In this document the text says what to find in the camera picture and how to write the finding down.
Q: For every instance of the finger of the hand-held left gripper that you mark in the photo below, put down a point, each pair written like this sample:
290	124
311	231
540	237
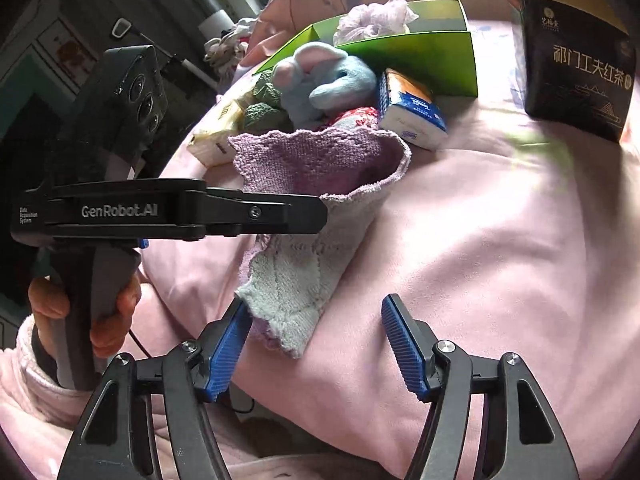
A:
280	212

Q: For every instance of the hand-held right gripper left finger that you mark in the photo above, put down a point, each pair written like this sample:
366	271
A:
227	350

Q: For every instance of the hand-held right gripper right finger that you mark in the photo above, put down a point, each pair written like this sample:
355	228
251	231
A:
405	350

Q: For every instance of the purple knitted cloth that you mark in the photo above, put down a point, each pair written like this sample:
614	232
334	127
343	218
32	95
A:
310	160

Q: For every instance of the green knitted cloth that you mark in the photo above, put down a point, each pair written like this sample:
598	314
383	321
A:
260	115

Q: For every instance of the blue plush toy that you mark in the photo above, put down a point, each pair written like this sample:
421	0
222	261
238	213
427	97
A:
345	77

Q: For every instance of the blue tissue pack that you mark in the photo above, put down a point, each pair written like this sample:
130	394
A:
410	115

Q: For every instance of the green cardboard box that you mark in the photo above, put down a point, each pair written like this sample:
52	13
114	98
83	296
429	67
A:
430	60

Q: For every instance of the person's left forearm pink sleeve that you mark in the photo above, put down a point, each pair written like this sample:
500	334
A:
30	400

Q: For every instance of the person's left hand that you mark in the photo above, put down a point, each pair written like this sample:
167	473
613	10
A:
112	330

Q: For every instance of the plain yellow tissue pack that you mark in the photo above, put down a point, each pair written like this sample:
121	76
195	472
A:
215	135

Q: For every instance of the red white patterned cloth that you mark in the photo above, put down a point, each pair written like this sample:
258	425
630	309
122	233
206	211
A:
355	116

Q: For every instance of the pile of clothes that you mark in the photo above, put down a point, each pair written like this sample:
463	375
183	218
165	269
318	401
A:
225	50

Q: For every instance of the stick vacuum cleaner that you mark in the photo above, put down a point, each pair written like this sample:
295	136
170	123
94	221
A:
121	27

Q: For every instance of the white cylinder lamp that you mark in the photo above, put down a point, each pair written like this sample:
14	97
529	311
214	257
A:
215	24

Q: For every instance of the white crumpled cloth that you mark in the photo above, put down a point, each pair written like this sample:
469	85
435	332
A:
370	20

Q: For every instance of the black gold tea tin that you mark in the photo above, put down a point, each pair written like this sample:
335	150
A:
575	60

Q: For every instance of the red figure wall sticker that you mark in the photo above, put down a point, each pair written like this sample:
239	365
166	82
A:
75	52

